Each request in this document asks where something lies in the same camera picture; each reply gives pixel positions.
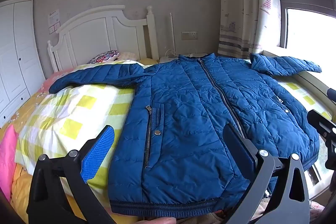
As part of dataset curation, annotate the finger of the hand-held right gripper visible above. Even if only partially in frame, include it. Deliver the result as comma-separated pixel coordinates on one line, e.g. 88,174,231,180
307,109,336,170

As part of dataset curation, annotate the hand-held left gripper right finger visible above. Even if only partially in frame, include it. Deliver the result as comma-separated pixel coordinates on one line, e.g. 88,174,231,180
223,123,310,224

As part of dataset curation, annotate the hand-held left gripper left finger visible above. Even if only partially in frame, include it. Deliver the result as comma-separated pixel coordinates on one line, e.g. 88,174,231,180
26,125,117,224

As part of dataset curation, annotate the blue quilted jacket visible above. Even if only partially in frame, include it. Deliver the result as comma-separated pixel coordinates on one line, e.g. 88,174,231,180
49,53,323,219

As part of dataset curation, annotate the person's left hand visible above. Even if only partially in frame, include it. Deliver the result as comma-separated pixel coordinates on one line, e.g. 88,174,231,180
136,217,177,224

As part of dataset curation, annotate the yellow checkered quilt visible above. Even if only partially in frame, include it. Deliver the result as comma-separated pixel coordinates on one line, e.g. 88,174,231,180
14,59,319,224

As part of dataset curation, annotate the colourful floral bed sheet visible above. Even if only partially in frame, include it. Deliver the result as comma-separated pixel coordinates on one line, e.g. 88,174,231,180
0,67,111,224

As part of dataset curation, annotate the pink cloth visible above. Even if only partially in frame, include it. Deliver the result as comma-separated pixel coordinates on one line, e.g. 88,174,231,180
0,124,19,202

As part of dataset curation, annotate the patterned pillow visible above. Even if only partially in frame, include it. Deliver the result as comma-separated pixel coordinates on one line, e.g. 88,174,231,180
88,50,120,64

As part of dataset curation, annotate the window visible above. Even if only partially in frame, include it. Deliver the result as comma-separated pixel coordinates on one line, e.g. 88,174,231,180
272,0,336,56

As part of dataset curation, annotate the white bed headboard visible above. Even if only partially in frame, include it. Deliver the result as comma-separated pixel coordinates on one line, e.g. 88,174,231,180
47,5,159,73

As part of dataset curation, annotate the white wardrobe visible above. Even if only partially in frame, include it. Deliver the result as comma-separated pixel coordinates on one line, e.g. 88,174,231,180
0,0,47,127

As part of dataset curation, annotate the white pole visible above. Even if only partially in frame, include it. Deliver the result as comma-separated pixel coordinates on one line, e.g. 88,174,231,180
169,13,176,56

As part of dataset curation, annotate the printed curtain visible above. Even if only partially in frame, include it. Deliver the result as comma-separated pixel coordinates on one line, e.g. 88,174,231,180
217,0,282,59

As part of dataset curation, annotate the white charger with cable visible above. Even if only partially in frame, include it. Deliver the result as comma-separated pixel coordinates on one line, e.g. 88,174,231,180
160,49,182,63

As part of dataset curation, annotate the wall socket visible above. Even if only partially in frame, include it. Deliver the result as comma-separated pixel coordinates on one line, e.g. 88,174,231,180
181,31,198,40

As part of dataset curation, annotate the paper wall notice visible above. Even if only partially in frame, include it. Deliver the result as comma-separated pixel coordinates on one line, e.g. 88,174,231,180
48,9,61,34

